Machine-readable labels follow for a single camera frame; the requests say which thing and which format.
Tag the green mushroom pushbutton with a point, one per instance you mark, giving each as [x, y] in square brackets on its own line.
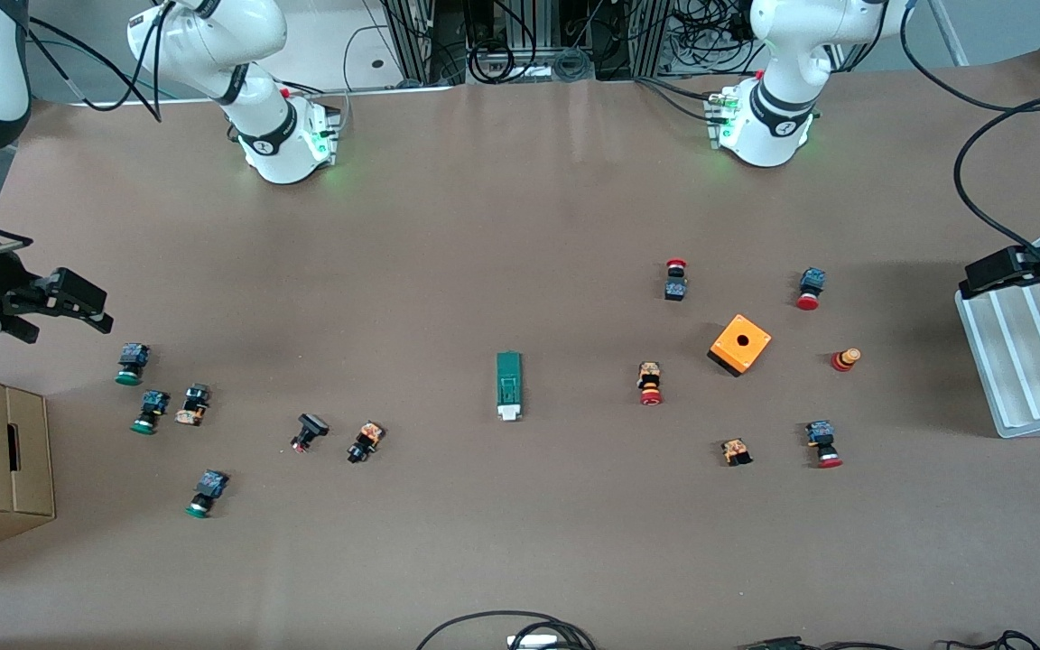
[134, 357]
[211, 485]
[154, 402]

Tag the brown table cover sheet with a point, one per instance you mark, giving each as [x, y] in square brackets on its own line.
[484, 524]

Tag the red mushroom pushbutton orange block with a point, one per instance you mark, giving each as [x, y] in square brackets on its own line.
[649, 375]

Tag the aluminium frame post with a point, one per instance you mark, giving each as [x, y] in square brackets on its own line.
[651, 41]
[407, 41]

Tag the white grooved tray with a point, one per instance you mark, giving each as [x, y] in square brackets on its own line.
[1016, 361]

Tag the red yellow button head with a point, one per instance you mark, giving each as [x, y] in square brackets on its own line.
[843, 361]

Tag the orange contact block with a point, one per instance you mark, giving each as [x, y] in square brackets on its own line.
[736, 450]

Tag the red emergency stop pushbutton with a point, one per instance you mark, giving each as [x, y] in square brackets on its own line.
[675, 289]

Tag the white platform panel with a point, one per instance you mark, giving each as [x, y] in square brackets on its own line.
[330, 54]

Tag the aluminium bar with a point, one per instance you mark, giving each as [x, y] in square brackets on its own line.
[949, 32]

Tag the red mushroom pushbutton blue block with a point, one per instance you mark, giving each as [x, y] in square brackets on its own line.
[820, 433]
[812, 280]

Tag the orange button enclosure box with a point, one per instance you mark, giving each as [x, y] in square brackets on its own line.
[728, 354]

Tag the black square button red terminals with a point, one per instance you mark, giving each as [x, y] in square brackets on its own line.
[312, 424]

